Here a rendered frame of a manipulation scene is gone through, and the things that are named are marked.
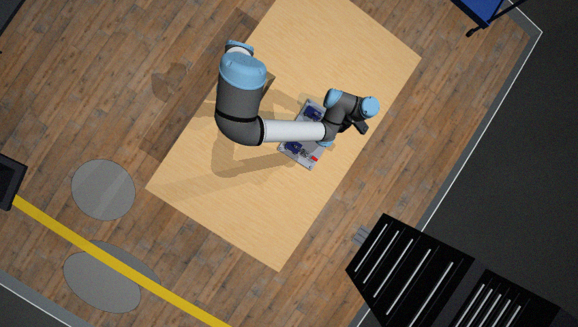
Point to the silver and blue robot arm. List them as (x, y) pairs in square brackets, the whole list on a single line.
[(239, 90)]

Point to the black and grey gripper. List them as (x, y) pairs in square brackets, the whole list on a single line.
[(344, 125)]

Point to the grey toggle clamp with red handle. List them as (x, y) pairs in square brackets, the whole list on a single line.
[(306, 154)]

